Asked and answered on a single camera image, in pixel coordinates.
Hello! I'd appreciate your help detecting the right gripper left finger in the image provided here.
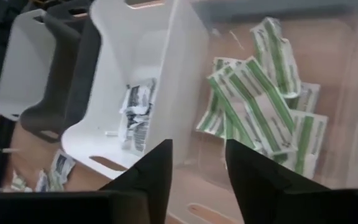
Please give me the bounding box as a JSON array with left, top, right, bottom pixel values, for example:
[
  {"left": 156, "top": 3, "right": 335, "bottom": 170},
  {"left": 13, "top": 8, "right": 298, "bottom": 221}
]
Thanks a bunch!
[{"left": 99, "top": 138, "right": 174, "bottom": 224}]

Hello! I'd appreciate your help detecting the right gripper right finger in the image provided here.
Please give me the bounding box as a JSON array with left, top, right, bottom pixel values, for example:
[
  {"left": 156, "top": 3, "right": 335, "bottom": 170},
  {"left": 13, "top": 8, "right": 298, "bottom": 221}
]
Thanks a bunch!
[{"left": 224, "top": 138, "right": 329, "bottom": 224}]

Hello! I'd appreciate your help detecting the green striped bandage packet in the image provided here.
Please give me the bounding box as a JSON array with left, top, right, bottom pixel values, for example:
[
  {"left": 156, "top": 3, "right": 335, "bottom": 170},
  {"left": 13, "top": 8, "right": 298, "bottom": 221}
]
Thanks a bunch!
[
  {"left": 249, "top": 17, "right": 301, "bottom": 100},
  {"left": 196, "top": 57, "right": 241, "bottom": 139},
  {"left": 286, "top": 81, "right": 322, "bottom": 113},
  {"left": 0, "top": 169, "right": 35, "bottom": 193},
  {"left": 206, "top": 55, "right": 298, "bottom": 157},
  {"left": 273, "top": 109, "right": 329, "bottom": 180}
]

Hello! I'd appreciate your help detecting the white plastic bin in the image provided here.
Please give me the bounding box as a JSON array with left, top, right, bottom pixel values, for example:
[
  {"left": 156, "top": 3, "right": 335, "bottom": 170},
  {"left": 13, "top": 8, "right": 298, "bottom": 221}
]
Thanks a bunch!
[{"left": 61, "top": 0, "right": 211, "bottom": 181}]

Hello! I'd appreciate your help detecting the dark grey plastic bin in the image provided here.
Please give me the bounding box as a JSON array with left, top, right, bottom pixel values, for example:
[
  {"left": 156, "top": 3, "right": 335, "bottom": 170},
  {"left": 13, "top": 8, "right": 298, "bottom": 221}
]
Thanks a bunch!
[{"left": 19, "top": 0, "right": 103, "bottom": 144}]

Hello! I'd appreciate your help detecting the clear plastic bin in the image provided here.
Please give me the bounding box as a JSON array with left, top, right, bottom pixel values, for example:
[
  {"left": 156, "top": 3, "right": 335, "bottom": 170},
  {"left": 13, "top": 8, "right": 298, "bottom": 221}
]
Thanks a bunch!
[{"left": 166, "top": 0, "right": 358, "bottom": 224}]

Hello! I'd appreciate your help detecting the light grey plastic bin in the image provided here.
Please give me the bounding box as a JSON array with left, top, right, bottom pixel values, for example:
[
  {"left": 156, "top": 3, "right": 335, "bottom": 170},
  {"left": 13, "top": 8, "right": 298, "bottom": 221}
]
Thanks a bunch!
[{"left": 0, "top": 8, "right": 58, "bottom": 122}]

